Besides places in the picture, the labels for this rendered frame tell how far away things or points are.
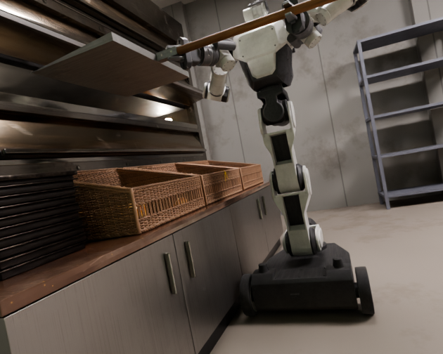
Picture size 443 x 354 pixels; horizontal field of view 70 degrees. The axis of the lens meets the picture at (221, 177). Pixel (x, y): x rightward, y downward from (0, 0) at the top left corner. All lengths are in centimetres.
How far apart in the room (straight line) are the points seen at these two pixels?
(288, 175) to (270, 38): 66
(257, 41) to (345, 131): 282
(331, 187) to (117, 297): 366
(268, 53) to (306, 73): 280
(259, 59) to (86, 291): 126
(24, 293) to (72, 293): 12
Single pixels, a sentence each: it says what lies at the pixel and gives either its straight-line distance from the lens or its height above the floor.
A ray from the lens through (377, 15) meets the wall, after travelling 464.
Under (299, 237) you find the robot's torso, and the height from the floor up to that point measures 32.
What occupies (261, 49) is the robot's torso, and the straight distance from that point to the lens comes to 164.
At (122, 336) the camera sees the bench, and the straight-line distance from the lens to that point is 95.
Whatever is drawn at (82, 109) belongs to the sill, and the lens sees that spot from 174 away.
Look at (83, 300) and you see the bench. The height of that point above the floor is 50.
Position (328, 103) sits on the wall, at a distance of 434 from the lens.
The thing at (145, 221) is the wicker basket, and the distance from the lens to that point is 110.
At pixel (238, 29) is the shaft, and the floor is 121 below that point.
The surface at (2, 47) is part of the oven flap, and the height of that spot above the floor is 136.
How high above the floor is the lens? 73
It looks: 1 degrees down
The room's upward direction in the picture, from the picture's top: 11 degrees counter-clockwise
